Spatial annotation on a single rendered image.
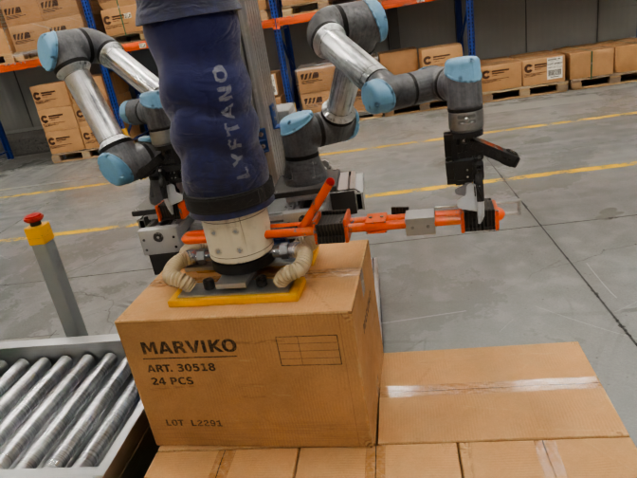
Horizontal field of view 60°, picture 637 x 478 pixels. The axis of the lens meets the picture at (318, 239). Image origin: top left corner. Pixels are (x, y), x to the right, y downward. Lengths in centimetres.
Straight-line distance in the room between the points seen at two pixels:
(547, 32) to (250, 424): 922
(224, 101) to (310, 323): 54
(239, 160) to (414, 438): 82
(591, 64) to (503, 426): 778
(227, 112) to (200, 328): 51
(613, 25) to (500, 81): 246
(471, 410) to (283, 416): 50
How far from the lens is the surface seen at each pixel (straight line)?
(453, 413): 157
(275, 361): 136
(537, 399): 162
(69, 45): 203
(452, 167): 128
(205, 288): 143
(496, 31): 997
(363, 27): 160
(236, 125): 129
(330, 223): 133
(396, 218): 136
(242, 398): 146
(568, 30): 1027
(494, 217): 132
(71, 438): 184
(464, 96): 124
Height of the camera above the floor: 156
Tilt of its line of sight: 22 degrees down
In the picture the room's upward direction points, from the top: 10 degrees counter-clockwise
